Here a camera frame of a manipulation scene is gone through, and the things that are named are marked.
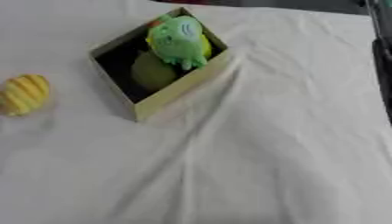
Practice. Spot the tan cardboard box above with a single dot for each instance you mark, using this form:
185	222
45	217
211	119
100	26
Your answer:
168	93

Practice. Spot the yellow-green toy pear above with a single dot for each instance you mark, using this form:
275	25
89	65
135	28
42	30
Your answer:
152	73

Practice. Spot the green plush toy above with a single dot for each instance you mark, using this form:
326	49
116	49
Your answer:
176	40

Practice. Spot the yellow ridged toy fruit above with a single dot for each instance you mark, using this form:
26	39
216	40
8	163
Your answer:
23	94

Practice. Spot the dark metal stand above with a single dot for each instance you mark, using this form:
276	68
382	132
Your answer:
382	49

